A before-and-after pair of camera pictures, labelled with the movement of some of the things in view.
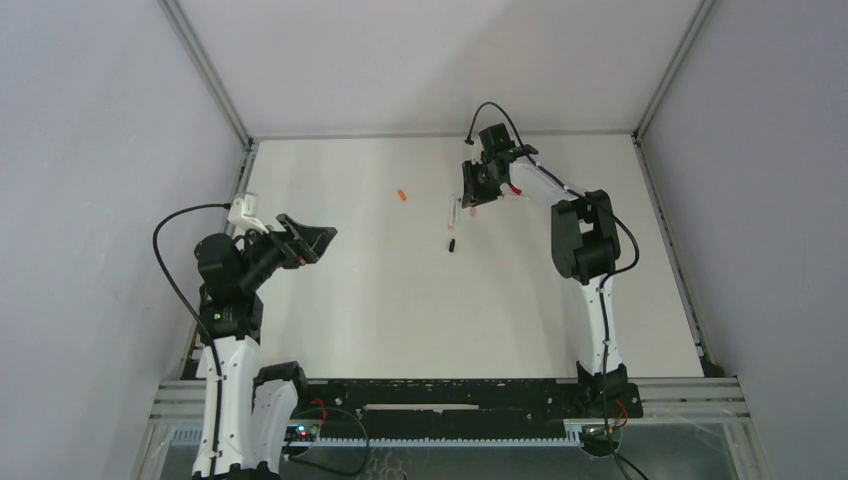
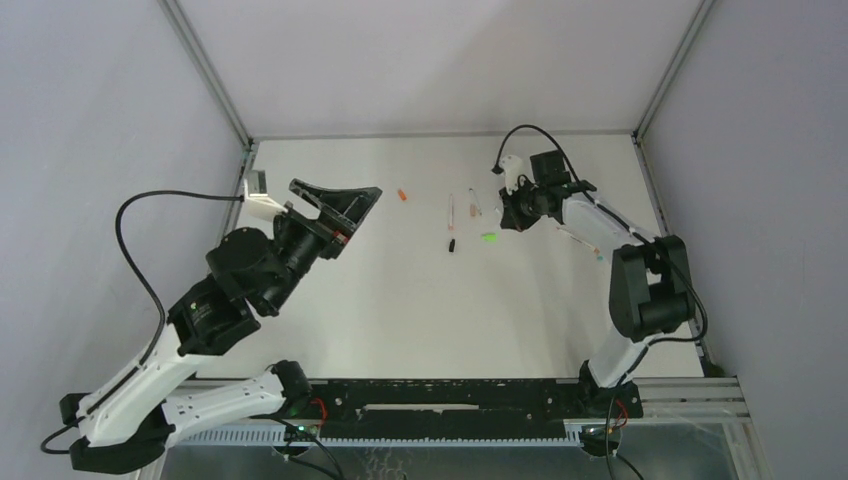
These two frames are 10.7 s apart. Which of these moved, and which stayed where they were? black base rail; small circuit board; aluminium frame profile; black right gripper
Moved: black right gripper
Stayed: black base rail; small circuit board; aluminium frame profile
